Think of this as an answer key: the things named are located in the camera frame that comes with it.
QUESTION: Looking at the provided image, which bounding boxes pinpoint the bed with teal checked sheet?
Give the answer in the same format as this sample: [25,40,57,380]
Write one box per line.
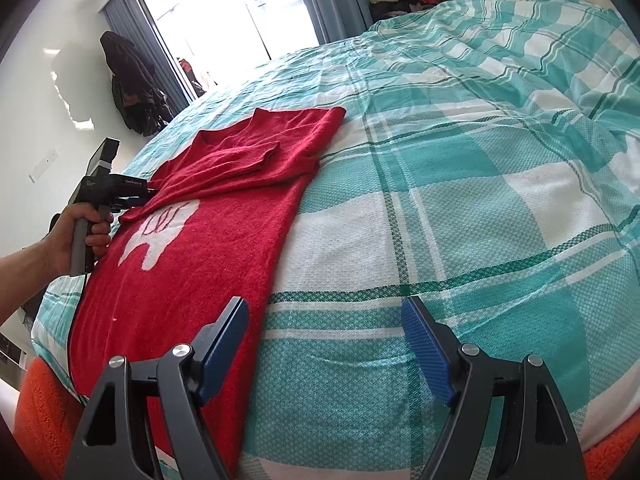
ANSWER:
[30,0,640,480]

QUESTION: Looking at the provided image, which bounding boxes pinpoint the orange fleece garment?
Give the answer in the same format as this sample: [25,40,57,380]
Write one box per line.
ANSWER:
[12,360,88,480]

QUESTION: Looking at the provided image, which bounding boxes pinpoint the dark coats hanging on wall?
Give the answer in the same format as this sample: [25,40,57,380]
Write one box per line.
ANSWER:
[100,31,168,137]

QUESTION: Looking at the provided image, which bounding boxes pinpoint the person's left forearm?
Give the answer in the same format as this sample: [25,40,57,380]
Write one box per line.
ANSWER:
[0,242,60,327]

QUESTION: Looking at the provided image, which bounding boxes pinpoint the red sweater with white rabbit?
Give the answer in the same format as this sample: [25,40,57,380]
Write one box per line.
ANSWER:
[67,106,347,461]

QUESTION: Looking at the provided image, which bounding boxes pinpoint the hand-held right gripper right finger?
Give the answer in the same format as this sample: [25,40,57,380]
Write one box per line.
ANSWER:
[401,296,587,480]

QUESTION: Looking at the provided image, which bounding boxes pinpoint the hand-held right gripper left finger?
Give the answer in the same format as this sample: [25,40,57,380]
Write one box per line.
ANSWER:
[64,296,250,480]

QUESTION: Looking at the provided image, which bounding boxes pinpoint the person's left hand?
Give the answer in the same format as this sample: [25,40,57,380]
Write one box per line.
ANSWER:
[47,204,115,275]

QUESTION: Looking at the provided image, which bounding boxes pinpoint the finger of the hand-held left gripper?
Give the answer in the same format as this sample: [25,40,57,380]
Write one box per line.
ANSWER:
[112,194,157,213]

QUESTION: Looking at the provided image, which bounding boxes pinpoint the clothes hanging by door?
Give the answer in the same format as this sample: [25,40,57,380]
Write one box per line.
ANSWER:
[179,57,207,98]

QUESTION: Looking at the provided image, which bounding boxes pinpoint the glass balcony door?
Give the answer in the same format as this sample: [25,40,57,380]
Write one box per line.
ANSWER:
[140,0,321,97]

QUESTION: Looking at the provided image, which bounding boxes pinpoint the white wall plate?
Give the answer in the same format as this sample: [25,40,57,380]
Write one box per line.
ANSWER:
[29,152,63,182]

